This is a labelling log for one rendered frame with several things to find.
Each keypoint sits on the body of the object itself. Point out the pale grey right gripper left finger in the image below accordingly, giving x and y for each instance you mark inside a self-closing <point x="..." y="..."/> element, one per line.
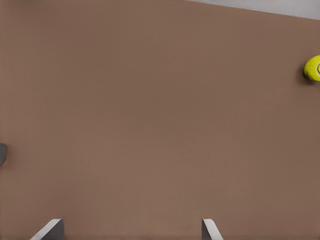
<point x="53" y="231"/>

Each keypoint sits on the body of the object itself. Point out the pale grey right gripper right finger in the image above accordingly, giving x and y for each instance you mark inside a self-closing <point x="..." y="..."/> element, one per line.
<point x="210" y="231"/>

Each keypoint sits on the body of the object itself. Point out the yellow tennis ball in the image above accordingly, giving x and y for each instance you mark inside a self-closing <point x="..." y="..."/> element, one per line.
<point x="313" y="68"/>

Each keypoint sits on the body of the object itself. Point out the dark grey rounded object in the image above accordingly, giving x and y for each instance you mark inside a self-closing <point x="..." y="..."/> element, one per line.
<point x="2" y="153"/>

